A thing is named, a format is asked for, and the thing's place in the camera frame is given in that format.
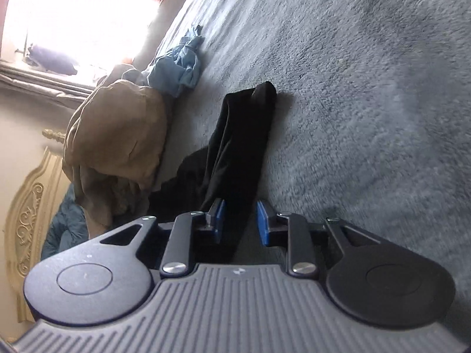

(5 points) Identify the dark blue cloth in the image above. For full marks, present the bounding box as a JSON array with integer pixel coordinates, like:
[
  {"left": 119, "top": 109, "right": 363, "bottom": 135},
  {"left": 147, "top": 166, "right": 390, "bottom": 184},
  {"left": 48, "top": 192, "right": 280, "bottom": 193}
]
[{"left": 29, "top": 44, "right": 78, "bottom": 74}]

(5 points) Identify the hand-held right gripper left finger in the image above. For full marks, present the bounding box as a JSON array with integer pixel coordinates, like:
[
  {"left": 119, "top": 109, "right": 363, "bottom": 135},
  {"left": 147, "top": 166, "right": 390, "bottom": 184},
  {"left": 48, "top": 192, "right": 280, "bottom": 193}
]
[{"left": 100, "top": 199, "right": 226, "bottom": 276}]

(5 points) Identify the bright window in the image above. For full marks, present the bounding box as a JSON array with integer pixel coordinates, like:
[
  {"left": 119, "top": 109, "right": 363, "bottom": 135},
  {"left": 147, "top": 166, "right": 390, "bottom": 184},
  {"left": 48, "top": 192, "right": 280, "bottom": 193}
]
[{"left": 4, "top": 0, "right": 166, "bottom": 81}]

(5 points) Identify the cream carved headboard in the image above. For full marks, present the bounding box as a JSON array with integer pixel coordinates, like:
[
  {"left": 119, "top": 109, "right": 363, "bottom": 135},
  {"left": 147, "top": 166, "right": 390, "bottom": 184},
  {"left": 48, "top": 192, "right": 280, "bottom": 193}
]
[{"left": 5, "top": 149, "right": 70, "bottom": 339}]

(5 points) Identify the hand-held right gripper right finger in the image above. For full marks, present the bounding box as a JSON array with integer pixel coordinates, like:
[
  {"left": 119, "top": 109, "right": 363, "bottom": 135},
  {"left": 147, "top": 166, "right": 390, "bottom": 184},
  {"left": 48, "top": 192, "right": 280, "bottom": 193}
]
[{"left": 256, "top": 199, "right": 381, "bottom": 276}]

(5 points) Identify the light blue garment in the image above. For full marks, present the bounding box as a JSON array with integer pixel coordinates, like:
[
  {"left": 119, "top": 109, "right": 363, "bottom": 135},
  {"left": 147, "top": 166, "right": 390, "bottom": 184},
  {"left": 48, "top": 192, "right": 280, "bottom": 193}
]
[{"left": 147, "top": 25, "right": 204, "bottom": 98}]

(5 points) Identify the black printed t-shirt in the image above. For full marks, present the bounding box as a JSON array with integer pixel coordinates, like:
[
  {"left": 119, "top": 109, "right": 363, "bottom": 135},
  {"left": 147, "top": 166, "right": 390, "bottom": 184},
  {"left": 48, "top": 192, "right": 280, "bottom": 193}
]
[{"left": 147, "top": 81, "right": 277, "bottom": 262}]

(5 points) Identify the tan jacket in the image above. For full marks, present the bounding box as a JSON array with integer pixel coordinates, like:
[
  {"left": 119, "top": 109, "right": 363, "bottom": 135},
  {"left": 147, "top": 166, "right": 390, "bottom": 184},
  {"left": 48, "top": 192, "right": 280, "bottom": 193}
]
[{"left": 62, "top": 64, "right": 170, "bottom": 229}]

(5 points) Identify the grey curtain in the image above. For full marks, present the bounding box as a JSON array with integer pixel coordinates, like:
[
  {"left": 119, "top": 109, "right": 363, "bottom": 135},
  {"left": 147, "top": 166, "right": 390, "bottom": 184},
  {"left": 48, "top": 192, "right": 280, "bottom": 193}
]
[{"left": 0, "top": 62, "right": 96, "bottom": 100}]

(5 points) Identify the teal duvet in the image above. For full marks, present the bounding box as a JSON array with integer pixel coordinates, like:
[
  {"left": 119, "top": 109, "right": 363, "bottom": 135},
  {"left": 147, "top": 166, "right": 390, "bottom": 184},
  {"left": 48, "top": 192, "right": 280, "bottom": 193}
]
[{"left": 40, "top": 184, "right": 91, "bottom": 262}]

